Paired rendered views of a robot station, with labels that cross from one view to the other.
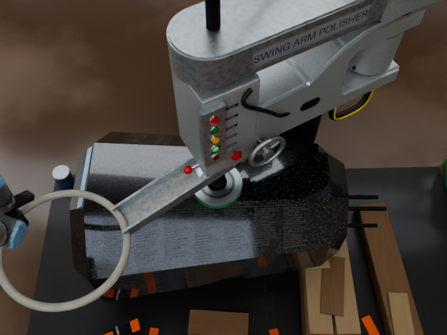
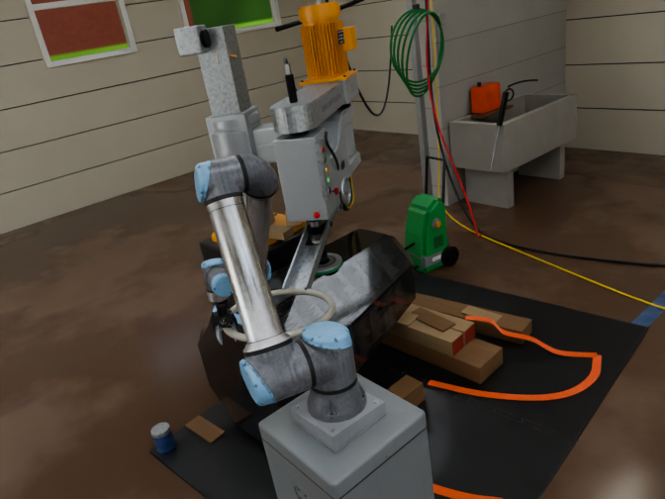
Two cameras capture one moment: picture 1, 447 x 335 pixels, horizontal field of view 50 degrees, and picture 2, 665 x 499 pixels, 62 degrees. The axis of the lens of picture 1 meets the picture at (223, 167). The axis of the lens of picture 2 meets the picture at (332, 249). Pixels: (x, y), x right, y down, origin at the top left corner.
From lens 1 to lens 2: 2.13 m
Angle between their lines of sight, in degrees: 46
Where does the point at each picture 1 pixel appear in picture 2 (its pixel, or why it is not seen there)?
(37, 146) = (103, 453)
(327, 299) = (437, 324)
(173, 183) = (304, 257)
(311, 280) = (418, 327)
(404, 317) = (482, 313)
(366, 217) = not seen: hidden behind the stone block
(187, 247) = (340, 309)
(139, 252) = not seen: hidden behind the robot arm
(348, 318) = (459, 323)
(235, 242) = (363, 289)
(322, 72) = (338, 138)
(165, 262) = not seen: hidden behind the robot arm
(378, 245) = (427, 303)
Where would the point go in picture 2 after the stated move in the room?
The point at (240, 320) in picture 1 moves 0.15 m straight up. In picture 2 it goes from (406, 380) to (403, 357)
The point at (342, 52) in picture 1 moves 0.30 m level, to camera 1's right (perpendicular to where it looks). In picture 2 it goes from (340, 125) to (375, 112)
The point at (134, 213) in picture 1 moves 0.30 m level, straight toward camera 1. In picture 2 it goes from (297, 284) to (356, 287)
